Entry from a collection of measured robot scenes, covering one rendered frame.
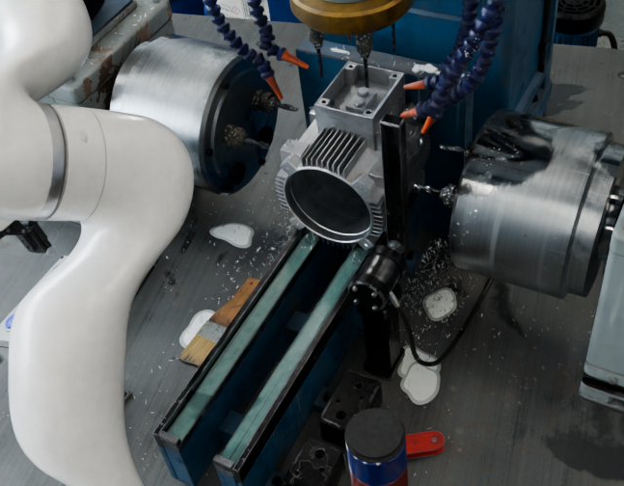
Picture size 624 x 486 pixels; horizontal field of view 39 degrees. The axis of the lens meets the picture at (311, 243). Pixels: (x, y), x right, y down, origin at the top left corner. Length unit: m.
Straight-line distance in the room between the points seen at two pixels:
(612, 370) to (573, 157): 0.32
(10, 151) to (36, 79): 0.09
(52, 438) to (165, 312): 0.81
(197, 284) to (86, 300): 0.84
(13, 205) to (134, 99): 0.76
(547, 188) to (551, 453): 0.40
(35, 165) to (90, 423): 0.22
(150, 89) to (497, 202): 0.60
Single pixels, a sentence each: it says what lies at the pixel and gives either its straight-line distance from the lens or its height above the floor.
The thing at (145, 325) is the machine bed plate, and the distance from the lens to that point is 1.56.
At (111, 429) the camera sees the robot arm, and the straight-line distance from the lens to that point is 0.79.
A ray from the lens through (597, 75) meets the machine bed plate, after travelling 1.99.
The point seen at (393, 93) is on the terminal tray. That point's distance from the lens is 1.38.
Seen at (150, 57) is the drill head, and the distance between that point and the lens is 1.50.
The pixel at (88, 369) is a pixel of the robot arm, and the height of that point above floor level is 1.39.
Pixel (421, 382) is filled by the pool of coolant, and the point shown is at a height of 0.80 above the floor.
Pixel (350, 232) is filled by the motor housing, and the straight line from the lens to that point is 1.42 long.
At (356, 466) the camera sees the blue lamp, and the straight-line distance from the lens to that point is 0.89.
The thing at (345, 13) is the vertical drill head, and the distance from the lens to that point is 1.20.
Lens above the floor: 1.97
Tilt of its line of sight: 47 degrees down
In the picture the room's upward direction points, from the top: 9 degrees counter-clockwise
